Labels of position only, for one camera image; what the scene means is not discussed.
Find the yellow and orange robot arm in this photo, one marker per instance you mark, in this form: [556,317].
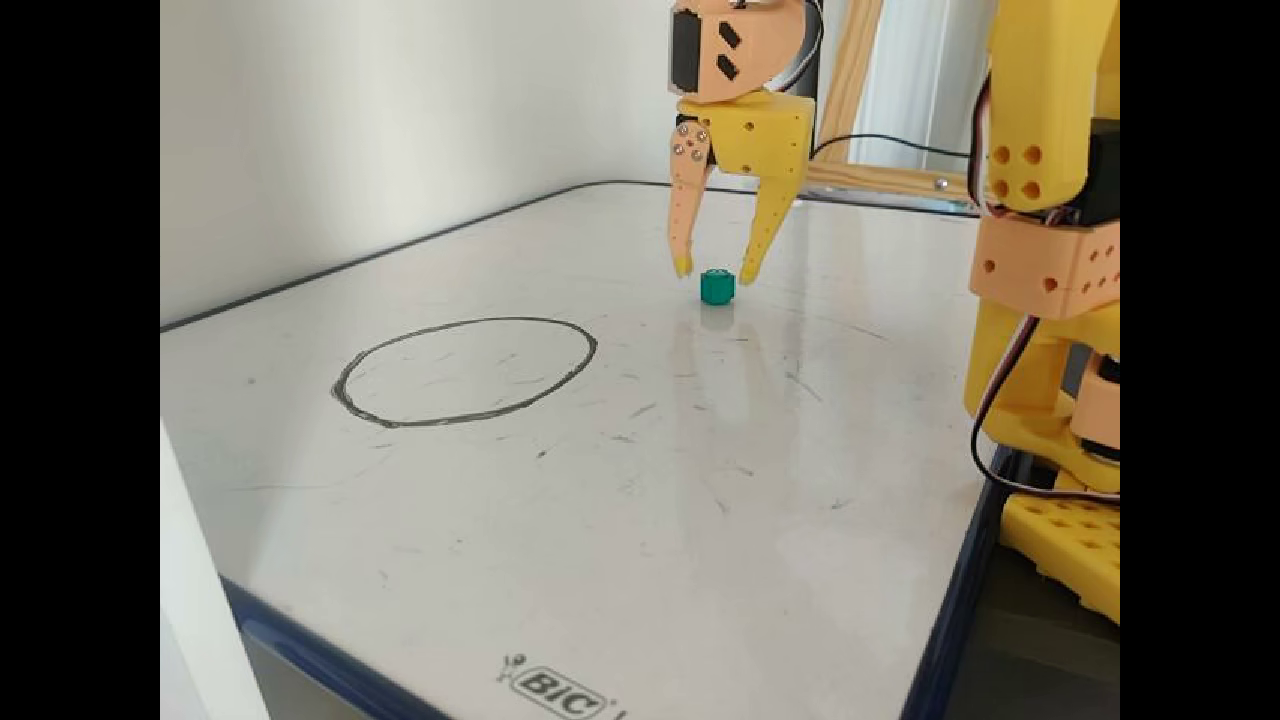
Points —
[1050,90]

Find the light wooden frame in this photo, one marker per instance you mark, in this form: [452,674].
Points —
[852,70]

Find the yellow perforated robot base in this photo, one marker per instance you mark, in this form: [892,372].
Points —
[1075,545]

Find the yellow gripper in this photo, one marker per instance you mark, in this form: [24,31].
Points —
[765,138]

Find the white BIC whiteboard blue frame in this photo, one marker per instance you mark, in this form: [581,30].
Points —
[560,520]

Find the white panel edge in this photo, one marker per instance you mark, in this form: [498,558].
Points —
[195,600]

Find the small green cube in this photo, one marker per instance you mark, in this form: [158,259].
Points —
[717,287]

